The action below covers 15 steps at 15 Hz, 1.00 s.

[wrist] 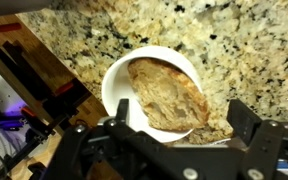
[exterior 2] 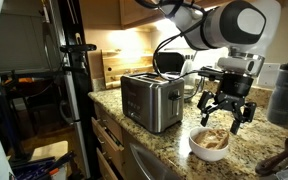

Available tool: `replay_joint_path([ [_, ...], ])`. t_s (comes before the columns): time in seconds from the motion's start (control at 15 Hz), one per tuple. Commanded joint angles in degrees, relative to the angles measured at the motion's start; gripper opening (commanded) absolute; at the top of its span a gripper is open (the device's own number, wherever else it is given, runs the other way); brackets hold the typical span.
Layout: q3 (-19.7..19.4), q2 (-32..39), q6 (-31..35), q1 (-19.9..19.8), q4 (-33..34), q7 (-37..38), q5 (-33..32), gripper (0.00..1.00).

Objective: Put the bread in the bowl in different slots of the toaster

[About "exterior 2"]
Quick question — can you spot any wooden drawer cabinet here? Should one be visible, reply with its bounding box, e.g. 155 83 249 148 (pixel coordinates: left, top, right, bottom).
90 102 128 180

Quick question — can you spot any black stereo camera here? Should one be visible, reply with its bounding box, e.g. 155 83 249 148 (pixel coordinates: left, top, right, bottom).
59 43 98 54

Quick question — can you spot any black vertical stand pole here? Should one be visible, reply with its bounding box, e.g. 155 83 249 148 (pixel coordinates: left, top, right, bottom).
57 0 100 178

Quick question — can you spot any white ceramic bowl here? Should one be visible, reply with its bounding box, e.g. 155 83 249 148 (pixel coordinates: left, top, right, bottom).
188 126 231 163

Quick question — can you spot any wooden cutting board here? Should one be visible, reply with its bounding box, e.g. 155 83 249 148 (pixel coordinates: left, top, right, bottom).
100 48 157 90

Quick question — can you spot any black orange bar clamp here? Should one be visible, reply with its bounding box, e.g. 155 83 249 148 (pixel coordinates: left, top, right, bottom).
33 150 76 178

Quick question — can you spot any brown handled kitchen tool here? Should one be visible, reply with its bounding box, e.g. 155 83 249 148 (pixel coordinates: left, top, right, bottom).
254 134 288 177

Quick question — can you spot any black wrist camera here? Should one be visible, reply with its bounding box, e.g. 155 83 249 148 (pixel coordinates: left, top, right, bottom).
197 66 226 82

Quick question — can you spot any black countertop grill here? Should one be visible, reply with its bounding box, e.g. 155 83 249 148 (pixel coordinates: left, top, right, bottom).
153 51 187 74

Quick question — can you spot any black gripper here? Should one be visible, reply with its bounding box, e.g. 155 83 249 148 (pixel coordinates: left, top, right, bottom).
196 73 258 136

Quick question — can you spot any grey sports bottle black cap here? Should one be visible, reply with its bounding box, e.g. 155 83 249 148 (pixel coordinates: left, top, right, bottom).
266 58 288 125

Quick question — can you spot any white switch plate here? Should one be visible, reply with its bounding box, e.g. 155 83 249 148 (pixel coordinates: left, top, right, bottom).
257 62 282 89

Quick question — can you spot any light wooden stool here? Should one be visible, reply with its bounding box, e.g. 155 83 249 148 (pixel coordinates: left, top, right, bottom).
29 140 70 162

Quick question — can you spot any stainless steel two-slot toaster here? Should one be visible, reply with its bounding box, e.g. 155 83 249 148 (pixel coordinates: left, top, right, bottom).
120 72 186 134

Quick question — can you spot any under-cabinet light strip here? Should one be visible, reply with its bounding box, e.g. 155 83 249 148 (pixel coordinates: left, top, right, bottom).
155 18 179 34

